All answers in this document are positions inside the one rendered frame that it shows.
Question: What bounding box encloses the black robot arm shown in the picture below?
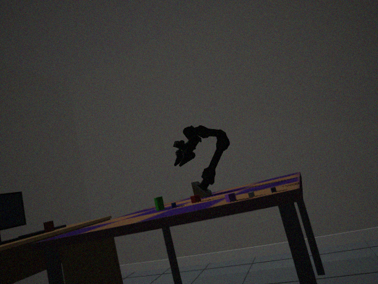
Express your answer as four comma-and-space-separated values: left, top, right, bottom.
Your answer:
173, 125, 230, 191

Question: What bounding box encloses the green block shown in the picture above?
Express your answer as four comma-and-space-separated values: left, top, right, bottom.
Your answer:
154, 197, 163, 205
155, 203, 164, 211

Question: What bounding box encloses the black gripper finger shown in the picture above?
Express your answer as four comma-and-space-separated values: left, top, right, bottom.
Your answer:
179, 153, 192, 167
174, 153, 183, 166

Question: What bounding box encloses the red block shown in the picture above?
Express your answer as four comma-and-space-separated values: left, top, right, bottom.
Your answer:
190, 194, 201, 203

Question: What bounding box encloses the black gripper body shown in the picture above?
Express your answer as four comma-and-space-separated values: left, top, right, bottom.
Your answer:
175, 141, 196, 159

